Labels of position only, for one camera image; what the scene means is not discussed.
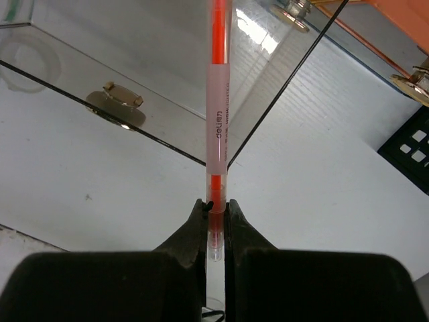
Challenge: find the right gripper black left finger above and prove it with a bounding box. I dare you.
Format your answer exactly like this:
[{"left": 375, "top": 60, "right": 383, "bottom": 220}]
[{"left": 1, "top": 200, "right": 207, "bottom": 321}]

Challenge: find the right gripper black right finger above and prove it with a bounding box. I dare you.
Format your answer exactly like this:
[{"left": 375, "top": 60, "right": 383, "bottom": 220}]
[{"left": 225, "top": 200, "right": 427, "bottom": 321}]

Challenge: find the orange highlighter pen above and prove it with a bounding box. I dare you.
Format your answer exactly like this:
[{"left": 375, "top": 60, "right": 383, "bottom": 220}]
[{"left": 205, "top": 1, "right": 232, "bottom": 262}]

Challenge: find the green highlighter pen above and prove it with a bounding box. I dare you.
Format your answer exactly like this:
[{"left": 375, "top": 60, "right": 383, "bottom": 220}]
[{"left": 1, "top": 0, "right": 23, "bottom": 22}]

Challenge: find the black mesh file rack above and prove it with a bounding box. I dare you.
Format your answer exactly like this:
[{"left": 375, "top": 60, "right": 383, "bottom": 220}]
[{"left": 377, "top": 106, "right": 428, "bottom": 195}]

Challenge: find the small clear tape roll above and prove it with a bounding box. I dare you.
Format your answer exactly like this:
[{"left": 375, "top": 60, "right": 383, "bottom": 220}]
[{"left": 1, "top": 34, "right": 61, "bottom": 93}]

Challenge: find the orange drawer box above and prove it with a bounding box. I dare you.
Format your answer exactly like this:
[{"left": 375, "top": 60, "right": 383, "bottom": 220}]
[{"left": 326, "top": 1, "right": 428, "bottom": 79}]

